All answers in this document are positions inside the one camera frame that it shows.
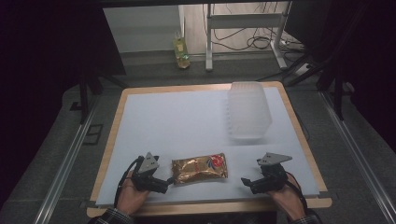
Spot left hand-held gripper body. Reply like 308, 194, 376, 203
131, 151, 169, 195

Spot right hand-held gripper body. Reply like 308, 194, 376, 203
249, 152, 293, 195

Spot gold snack packet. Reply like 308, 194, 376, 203
171, 152, 229, 186

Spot clear plastic storage bin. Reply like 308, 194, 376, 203
227, 81, 273, 140

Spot person's left hand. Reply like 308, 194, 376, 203
115, 170, 151, 217

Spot person's right hand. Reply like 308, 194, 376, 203
266, 173, 306, 221

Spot person's right plaid sleeve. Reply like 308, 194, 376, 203
288, 208, 324, 224

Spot person's plaid sleeve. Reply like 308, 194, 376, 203
88, 207, 135, 224
288, 208, 324, 224

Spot person's left plaid sleeve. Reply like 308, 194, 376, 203
88, 207, 135, 224

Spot black stand leg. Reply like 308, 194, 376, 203
69, 73, 104, 125

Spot yellow drink bottle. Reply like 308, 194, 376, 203
173, 30, 191, 69

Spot black tripod stand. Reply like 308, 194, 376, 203
281, 6, 372, 121

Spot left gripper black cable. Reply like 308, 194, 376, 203
113, 156, 145, 209

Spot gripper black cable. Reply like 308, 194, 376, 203
113, 156, 145, 209
284, 172, 309, 216

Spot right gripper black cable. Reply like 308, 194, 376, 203
284, 172, 309, 216

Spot black cables on floor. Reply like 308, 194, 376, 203
202, 3, 304, 54

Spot white metal desk frame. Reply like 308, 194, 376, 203
205, 1, 293, 72

